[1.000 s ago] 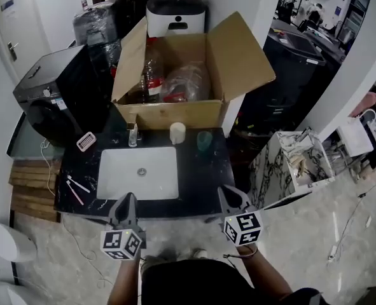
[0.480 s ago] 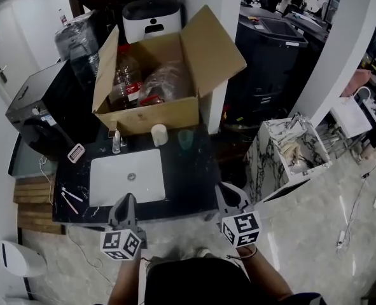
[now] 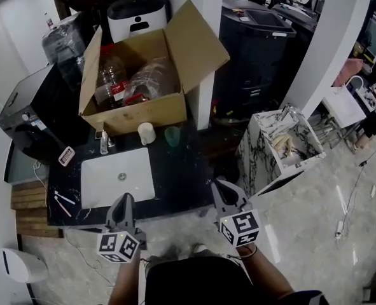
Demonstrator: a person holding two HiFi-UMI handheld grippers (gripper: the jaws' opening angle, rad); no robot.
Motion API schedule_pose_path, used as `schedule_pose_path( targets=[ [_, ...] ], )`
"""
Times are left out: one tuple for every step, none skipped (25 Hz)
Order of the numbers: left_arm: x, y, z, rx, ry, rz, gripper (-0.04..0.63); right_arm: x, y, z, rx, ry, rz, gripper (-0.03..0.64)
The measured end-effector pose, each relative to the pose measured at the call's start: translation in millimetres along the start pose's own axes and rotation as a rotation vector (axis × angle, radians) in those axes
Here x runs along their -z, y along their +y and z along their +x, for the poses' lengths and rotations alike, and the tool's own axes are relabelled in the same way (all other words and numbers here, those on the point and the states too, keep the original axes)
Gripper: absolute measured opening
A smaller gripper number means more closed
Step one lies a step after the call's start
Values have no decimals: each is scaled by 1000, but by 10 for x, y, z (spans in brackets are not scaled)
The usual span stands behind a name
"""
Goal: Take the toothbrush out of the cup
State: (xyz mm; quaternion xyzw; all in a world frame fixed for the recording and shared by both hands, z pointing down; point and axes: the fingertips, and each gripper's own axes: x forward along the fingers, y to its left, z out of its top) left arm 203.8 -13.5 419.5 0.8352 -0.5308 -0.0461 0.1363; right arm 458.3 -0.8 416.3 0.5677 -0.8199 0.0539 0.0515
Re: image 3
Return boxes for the person's right forearm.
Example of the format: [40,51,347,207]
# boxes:
[237,246,295,302]

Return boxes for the white sink stand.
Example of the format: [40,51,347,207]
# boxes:
[321,86,366,146]

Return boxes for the person's left forearm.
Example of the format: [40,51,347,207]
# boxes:
[107,259,144,305]

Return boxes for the white toilet dark stripe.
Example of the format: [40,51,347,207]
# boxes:
[1,248,48,284]

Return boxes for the black marble vanity table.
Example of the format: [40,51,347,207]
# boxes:
[46,119,214,234]

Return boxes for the white marble vanity cabinet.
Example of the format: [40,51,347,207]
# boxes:
[237,103,327,200]

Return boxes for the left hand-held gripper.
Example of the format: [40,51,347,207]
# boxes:
[97,193,148,264]

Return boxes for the clear bottle red label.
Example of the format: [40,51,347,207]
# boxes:
[95,44,128,111]

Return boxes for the white floor cable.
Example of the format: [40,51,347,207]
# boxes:
[33,160,118,285]

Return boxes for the white sink basin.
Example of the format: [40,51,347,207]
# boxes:
[80,147,157,210]

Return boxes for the plastic-wrapped black appliance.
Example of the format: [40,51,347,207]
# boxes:
[41,11,90,92]

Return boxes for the black washing machine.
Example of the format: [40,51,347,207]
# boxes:
[0,62,90,166]

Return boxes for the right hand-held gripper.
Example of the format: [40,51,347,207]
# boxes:
[210,179,261,248]

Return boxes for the large black machine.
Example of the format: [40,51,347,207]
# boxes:
[218,6,298,123]

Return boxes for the white toilet black lid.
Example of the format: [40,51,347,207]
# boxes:
[107,0,169,43]

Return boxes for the green cup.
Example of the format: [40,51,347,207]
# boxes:
[164,126,181,147]

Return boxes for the white curved faucet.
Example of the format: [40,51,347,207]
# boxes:
[346,75,365,90]

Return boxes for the chrome cabinet faucet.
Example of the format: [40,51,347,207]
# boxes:
[276,104,298,122]

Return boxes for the black floor cable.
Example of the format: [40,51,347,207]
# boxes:
[343,138,376,228]

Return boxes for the wooden steps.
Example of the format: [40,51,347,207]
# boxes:
[10,179,64,238]

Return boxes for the person's black shirt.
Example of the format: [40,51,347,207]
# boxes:
[144,255,330,305]

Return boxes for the cream cup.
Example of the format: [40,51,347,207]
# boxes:
[137,122,157,146]

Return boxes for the clear bottle red handle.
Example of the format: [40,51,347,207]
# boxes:
[123,58,181,105]

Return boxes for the open cardboard box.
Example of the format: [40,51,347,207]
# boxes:
[78,0,231,138]

